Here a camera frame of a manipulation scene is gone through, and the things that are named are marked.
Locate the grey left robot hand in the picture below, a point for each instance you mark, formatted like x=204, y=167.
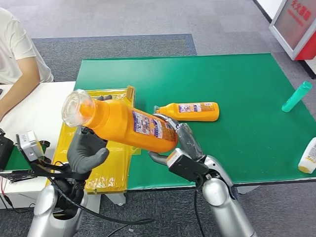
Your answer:
x=84, y=153

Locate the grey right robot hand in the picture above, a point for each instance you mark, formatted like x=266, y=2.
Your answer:
x=188, y=140

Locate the orange bottle with clear cap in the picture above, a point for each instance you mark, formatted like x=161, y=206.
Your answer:
x=118, y=124
x=197, y=113

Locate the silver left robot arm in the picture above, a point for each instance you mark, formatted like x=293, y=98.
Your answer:
x=47, y=209

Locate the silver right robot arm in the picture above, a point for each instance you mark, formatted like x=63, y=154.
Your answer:
x=222, y=202

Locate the person's forearm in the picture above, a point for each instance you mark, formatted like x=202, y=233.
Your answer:
x=20, y=85

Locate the teal green plastic bottle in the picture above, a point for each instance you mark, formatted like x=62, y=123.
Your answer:
x=295, y=98

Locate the white bottle with yellow cap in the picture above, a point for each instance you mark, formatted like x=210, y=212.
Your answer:
x=308, y=157

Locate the yellow taped cardboard box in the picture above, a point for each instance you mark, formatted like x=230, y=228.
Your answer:
x=113, y=170

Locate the white table base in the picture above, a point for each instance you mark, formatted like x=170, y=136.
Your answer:
x=118, y=199

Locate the small green belt conveyor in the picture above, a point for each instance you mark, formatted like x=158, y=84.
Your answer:
x=14, y=162

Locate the green table mat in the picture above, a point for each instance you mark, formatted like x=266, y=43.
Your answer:
x=246, y=81

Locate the black device box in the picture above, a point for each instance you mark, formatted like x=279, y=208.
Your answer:
x=4, y=149

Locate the person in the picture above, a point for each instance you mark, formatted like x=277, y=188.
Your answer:
x=14, y=49

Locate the red and white sign stand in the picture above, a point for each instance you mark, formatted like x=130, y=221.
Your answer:
x=293, y=29

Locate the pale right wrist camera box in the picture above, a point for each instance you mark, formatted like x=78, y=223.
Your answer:
x=185, y=166

